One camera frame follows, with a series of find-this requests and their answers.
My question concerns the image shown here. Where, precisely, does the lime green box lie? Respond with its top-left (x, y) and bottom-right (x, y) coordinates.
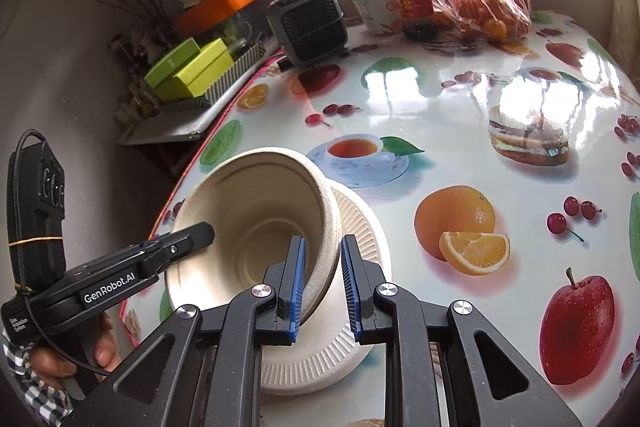
top-left (160, 38), bottom-right (236, 101)

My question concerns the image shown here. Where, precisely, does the grey corrugated tray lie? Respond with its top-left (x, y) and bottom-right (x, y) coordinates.
top-left (202, 41), bottom-right (266, 108)

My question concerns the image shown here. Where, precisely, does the small grey space heater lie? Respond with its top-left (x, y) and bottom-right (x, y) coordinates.
top-left (266, 0), bottom-right (349, 66)

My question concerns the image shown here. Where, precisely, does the olive green box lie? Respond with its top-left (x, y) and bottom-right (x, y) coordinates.
top-left (144, 38), bottom-right (201, 89)

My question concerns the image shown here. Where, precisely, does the person's left forearm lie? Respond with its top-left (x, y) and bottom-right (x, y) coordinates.
top-left (0, 326), bottom-right (77, 427)

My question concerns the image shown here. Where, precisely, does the orange box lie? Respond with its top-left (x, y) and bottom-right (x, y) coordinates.
top-left (172, 0), bottom-right (266, 36)

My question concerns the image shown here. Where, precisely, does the grey metal tray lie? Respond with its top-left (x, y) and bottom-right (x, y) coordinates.
top-left (116, 100), bottom-right (219, 147)

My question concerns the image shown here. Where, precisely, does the white plastic tub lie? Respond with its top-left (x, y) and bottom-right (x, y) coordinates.
top-left (346, 0), bottom-right (404, 36)

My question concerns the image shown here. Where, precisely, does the white foam plate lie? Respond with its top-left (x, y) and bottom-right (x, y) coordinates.
top-left (259, 187), bottom-right (389, 396)

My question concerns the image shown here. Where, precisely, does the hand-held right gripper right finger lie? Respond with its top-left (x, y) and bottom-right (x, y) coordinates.
top-left (341, 234), bottom-right (583, 427)

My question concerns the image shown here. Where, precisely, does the fruit print tablecloth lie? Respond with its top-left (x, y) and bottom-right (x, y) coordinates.
top-left (120, 10), bottom-right (640, 427)

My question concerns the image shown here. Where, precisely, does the person's left hand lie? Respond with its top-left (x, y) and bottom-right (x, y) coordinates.
top-left (27, 311), bottom-right (122, 379)

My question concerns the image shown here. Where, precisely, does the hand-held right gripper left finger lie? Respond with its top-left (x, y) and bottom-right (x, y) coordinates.
top-left (60, 235), bottom-right (307, 427)

